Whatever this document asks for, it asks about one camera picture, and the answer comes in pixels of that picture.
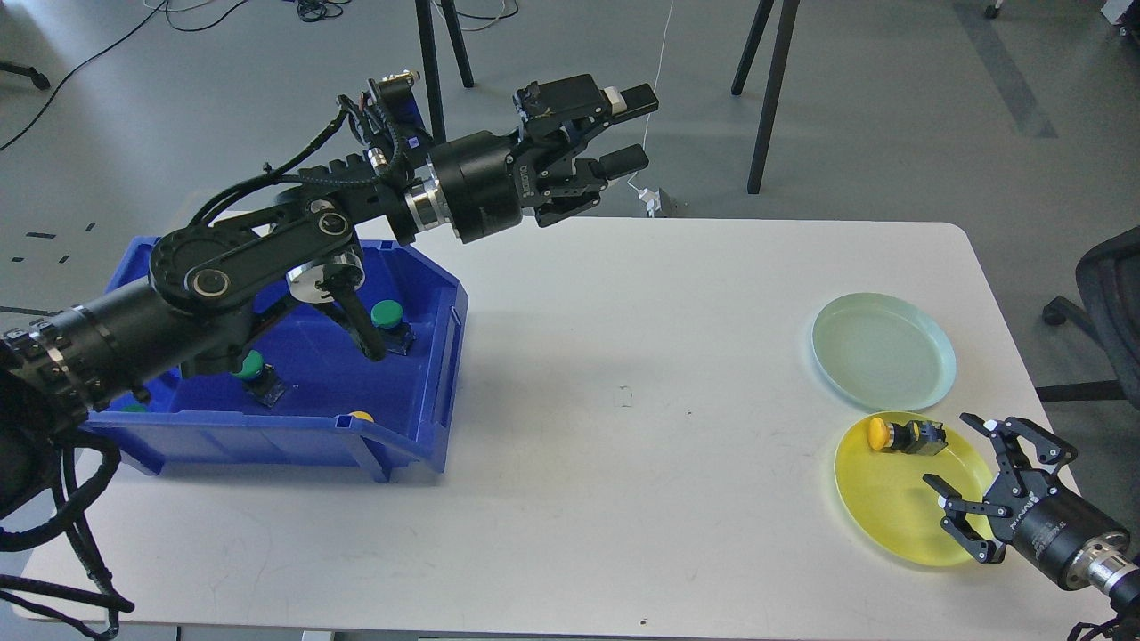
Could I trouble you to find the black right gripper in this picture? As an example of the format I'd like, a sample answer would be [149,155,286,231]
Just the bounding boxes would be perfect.
[923,413,1132,591]

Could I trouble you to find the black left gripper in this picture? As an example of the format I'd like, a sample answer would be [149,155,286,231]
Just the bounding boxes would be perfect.
[404,76,660,244]

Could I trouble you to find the yellow push button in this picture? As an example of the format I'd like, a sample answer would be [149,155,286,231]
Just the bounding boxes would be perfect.
[868,417,948,456]

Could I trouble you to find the green push button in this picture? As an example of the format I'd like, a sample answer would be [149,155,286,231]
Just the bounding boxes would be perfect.
[231,349,285,409]
[369,299,415,356]

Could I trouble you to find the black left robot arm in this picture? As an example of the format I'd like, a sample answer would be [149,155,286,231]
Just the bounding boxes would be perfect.
[3,70,659,640]

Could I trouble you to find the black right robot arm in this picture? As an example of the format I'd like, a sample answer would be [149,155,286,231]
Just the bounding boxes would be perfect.
[923,413,1139,640]

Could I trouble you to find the yellow plate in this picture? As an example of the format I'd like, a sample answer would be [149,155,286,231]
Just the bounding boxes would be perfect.
[832,411,994,567]

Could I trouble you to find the light green plate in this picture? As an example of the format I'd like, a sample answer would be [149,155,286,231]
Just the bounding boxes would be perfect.
[811,292,956,411]

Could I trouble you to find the white power adapter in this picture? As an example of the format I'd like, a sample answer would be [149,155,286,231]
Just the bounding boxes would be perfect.
[636,188,684,219]

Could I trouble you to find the black tripod legs left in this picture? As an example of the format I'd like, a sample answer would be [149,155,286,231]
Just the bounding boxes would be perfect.
[413,0,475,143]

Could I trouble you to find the black tripod legs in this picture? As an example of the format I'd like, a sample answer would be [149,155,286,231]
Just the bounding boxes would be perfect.
[730,1,801,195]
[413,0,475,143]

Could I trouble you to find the black office chair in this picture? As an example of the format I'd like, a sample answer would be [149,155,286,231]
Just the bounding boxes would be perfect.
[1037,227,1139,409]

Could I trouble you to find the black tripod legs right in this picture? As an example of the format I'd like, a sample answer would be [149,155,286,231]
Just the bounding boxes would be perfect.
[730,1,801,195]

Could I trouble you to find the blue plastic bin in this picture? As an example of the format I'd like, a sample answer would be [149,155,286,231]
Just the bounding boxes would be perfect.
[83,240,469,482]

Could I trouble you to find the white cable on floor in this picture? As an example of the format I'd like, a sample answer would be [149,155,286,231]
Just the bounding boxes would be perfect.
[627,0,676,192]

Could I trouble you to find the black floor cables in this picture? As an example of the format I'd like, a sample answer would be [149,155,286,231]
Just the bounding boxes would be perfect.
[0,0,246,151]

